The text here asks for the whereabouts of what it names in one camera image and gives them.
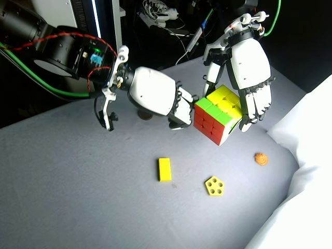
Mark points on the grey table cloth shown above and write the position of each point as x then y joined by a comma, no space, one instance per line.
103,194

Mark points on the yellow pentagon block with holes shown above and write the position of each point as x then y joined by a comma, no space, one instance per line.
208,184

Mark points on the white cloth backdrop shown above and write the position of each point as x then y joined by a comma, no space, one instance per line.
311,155

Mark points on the colourful puzzle cube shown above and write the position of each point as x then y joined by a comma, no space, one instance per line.
207,122

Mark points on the chocolate sandwich cookie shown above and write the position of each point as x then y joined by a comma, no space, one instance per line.
145,116

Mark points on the yellow rectangular block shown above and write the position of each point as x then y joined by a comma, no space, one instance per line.
165,169

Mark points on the white cabinet with light strip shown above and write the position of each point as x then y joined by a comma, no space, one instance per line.
52,10

